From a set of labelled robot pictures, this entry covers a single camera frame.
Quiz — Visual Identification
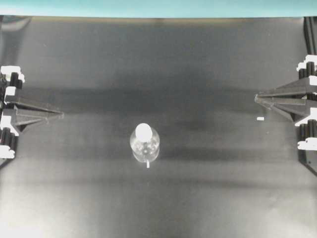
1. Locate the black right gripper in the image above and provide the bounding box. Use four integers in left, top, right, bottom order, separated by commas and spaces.
257, 55, 317, 150

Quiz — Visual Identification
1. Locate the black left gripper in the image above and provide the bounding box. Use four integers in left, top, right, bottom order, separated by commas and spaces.
0, 65, 63, 159

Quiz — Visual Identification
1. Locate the clear plastic bottle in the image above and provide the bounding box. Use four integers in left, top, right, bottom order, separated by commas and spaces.
129, 127, 160, 164

